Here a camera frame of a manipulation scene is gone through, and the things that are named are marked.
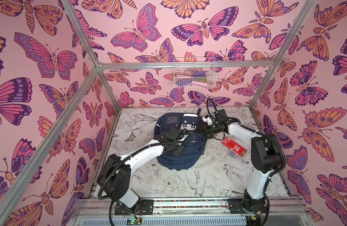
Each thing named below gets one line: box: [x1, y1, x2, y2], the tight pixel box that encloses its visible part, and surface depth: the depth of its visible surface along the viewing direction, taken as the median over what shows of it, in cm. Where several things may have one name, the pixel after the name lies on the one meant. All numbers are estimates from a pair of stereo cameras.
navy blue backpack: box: [153, 108, 205, 171], surface depth 85 cm
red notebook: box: [221, 136, 248, 157], surface depth 99 cm
